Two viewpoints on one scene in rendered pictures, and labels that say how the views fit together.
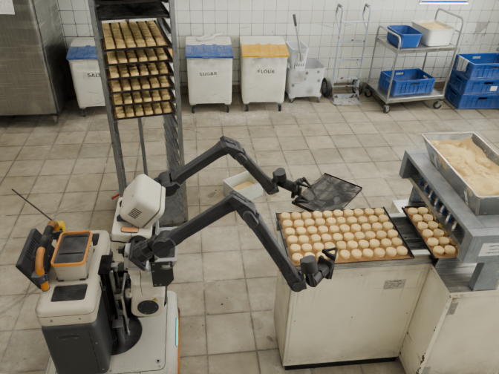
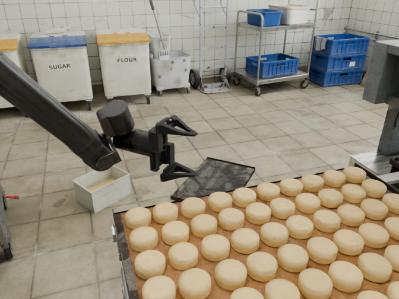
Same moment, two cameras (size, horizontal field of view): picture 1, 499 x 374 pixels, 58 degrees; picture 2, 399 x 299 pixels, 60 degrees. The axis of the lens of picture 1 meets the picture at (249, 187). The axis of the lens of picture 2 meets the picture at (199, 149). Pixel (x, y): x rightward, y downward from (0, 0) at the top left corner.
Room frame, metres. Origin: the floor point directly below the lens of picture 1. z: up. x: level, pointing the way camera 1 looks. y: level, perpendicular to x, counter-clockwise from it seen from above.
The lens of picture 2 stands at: (1.30, -0.21, 1.34)
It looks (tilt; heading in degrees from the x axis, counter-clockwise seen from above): 27 degrees down; 349
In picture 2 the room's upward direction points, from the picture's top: straight up
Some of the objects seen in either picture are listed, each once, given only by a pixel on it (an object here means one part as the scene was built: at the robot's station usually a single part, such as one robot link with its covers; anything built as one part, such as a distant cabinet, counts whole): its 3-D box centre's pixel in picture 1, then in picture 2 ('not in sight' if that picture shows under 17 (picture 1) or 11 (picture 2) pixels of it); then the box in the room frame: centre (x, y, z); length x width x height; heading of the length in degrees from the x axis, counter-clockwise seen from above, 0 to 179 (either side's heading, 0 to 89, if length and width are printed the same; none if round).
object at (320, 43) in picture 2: (462, 64); (320, 44); (5.53, -2.62, 0.52); 0.22 x 0.06 x 0.17; 8
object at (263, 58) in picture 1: (262, 73); (124, 66); (5.36, -0.11, 0.38); 0.64 x 0.54 x 0.77; 6
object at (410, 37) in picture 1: (403, 36); (263, 17); (5.43, -1.77, 0.87); 0.40 x 0.30 x 0.16; 12
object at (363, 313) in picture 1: (342, 296); not in sight; (1.74, -0.54, 0.45); 0.70 x 0.34 x 0.90; 97
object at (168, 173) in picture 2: (302, 197); (177, 164); (1.98, -0.29, 0.95); 0.09 x 0.07 x 0.07; 53
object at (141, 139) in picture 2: (292, 186); (150, 144); (2.02, -0.23, 0.99); 0.07 x 0.07 x 0.10; 53
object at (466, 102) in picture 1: (474, 96); (334, 74); (5.57, -2.91, 0.10); 0.60 x 0.40 x 0.20; 96
